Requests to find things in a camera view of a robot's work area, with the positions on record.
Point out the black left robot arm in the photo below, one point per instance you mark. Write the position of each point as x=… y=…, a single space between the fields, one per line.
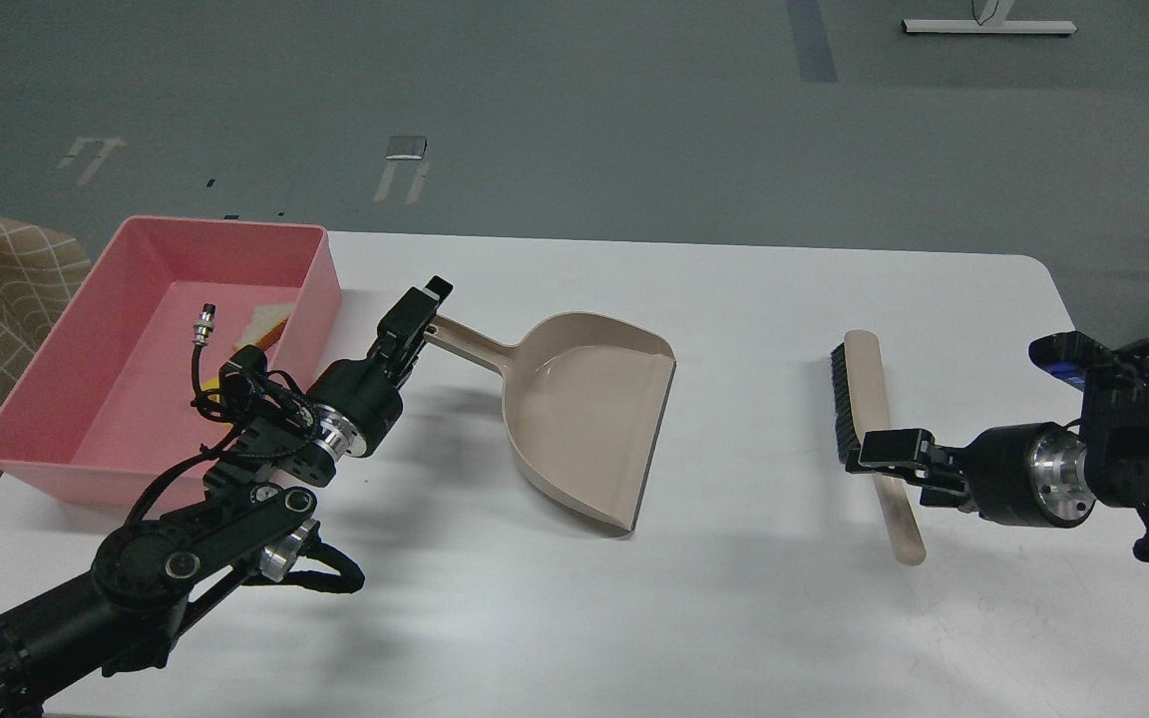
x=238 y=513

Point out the white table leg base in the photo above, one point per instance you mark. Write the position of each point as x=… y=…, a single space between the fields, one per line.
x=992 y=19

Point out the beige plastic dustpan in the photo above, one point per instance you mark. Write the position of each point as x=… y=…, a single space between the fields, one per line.
x=583 y=399

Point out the grey floor outlet plate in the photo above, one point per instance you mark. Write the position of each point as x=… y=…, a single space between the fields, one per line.
x=407 y=148

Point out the yellow sponge piece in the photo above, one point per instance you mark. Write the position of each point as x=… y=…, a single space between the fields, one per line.
x=213 y=407

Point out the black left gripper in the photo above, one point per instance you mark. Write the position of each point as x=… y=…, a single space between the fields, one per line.
x=365 y=391

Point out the pink plastic bin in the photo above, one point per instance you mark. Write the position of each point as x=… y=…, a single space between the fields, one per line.
x=106 y=404

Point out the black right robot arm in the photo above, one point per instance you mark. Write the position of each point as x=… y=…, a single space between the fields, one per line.
x=1113 y=421

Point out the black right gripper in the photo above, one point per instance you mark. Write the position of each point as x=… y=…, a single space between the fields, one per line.
x=1028 y=476

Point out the beige hand brush black bristles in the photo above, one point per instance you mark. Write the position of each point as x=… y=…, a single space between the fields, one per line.
x=861 y=405

